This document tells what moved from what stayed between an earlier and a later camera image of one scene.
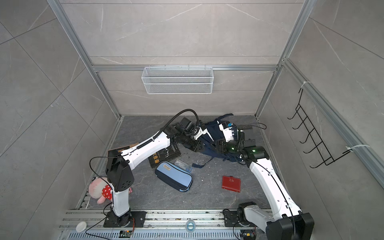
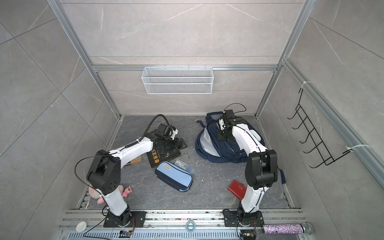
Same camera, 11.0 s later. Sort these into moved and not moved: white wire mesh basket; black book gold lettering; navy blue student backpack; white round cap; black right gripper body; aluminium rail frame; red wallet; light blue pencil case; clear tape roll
Moved: navy blue student backpack; black right gripper body; red wallet
Not moved: white wire mesh basket; aluminium rail frame; clear tape roll; black book gold lettering; light blue pencil case; white round cap
